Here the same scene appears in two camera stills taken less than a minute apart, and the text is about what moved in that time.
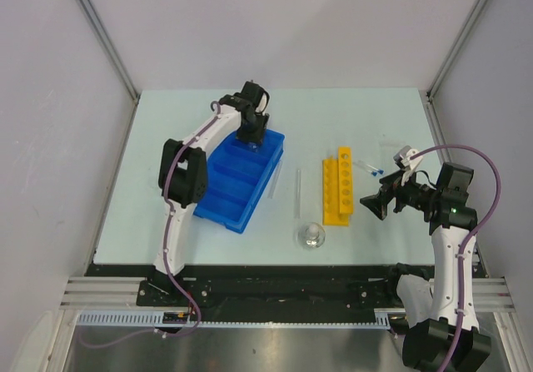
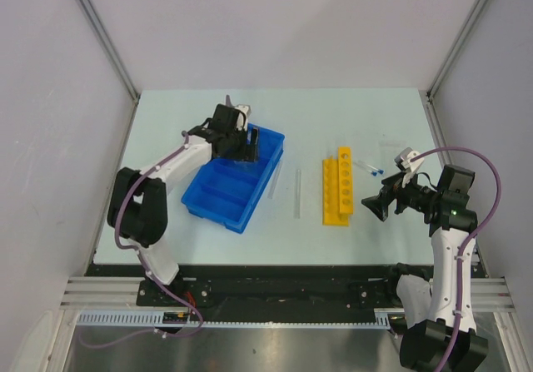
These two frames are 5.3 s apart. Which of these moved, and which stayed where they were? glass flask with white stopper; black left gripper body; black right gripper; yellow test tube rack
Moved: black left gripper body; glass flask with white stopper
Stayed: yellow test tube rack; black right gripper
